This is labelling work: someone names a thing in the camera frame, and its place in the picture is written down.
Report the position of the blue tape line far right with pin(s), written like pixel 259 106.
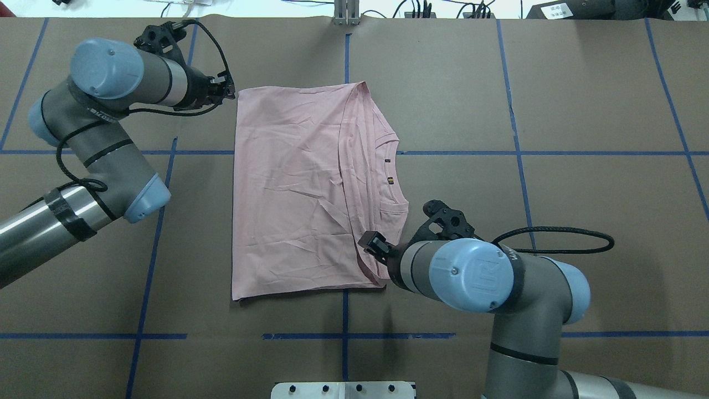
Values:
pixel 675 118

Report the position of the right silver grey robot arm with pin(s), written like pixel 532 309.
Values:
pixel 530 295

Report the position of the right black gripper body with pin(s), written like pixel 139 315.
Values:
pixel 392 261

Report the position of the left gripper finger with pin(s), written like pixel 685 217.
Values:
pixel 221 88

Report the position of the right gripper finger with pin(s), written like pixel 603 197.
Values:
pixel 375 244

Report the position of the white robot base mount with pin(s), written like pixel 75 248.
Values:
pixel 345 389

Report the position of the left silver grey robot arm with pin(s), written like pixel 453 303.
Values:
pixel 108 176

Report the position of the pink Snoopy t-shirt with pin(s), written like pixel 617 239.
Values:
pixel 314 169

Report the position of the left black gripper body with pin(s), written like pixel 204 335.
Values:
pixel 197 90

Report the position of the aluminium frame post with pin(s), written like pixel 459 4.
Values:
pixel 346 12

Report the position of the blue tape line near base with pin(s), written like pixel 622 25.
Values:
pixel 429 335

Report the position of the blue tape line far left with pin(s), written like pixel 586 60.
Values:
pixel 21 40

